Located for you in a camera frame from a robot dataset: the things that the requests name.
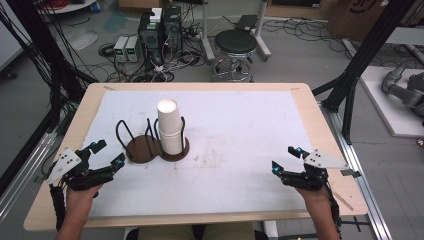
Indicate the white floor board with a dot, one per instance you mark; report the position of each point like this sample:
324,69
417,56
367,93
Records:
390,113

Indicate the cardboard box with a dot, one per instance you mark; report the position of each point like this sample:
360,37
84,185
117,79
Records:
360,16

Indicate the black computer tower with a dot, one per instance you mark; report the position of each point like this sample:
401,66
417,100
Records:
173,28
150,36

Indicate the white table mat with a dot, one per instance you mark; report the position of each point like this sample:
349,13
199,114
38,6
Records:
233,160

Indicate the stack of white paper cups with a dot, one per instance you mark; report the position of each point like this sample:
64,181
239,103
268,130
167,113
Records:
170,130

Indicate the wooden table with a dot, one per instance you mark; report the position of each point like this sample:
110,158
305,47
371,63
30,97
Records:
333,203

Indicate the thin wooden stick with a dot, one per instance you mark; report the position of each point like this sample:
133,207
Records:
343,201

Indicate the flat black device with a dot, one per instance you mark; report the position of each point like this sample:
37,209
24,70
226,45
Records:
246,22

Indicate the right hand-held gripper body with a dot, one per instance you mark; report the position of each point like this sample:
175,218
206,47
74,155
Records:
310,178

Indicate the person's khaki pants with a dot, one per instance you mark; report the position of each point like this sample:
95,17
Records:
200,232

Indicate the white table leg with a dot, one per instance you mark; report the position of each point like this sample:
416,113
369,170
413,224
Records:
270,229

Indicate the aluminium rail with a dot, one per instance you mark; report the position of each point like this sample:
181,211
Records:
360,173
23,176

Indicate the person's right hand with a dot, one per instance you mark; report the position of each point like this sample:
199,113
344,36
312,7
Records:
316,199

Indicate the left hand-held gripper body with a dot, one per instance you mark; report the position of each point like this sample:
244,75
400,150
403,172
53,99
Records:
68,163

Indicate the black round stool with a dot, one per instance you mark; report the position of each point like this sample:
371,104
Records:
235,41

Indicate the person's left hand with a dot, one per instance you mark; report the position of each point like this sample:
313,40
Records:
80,200

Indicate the small metal bracket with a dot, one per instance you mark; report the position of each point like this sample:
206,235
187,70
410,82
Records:
350,173

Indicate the grey power supply unit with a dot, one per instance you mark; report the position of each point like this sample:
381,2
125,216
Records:
120,49
133,49

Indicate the small white box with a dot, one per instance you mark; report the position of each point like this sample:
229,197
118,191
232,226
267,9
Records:
156,15

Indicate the black metal frame post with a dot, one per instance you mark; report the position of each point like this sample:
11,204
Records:
43,50
363,50

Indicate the white stand leg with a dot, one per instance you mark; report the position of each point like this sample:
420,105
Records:
261,36
206,36

